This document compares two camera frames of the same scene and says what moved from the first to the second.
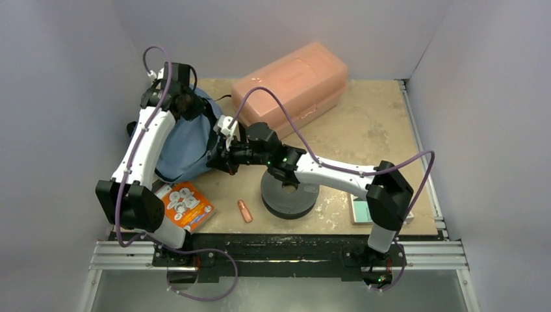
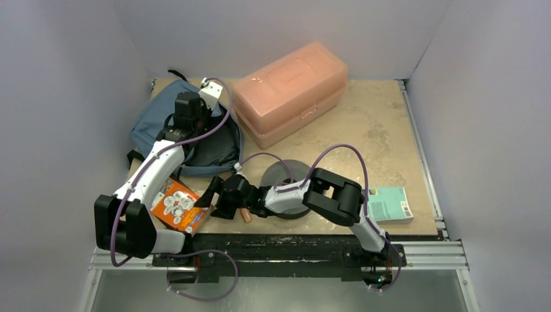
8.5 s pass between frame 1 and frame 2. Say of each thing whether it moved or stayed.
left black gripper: moved
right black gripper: moved
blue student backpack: moved
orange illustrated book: stayed
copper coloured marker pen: stayed
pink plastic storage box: stayed
